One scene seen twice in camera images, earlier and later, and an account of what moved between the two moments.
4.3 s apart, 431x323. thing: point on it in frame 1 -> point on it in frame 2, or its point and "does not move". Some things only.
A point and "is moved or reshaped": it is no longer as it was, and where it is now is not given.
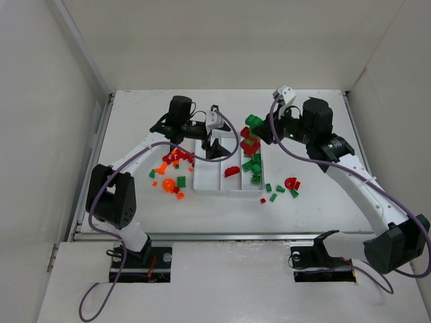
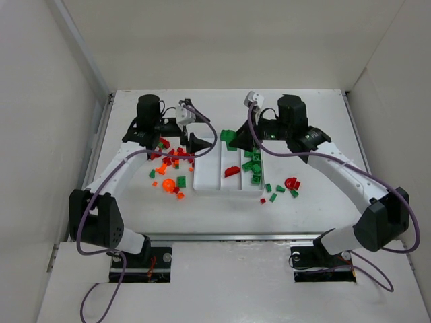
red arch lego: (231, 171) does not move
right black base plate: (313, 264) does not move
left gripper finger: (216, 151) -> (196, 144)
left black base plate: (151, 264) does not move
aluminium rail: (222, 237) does not move
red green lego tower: (250, 143) is moved or reshaped
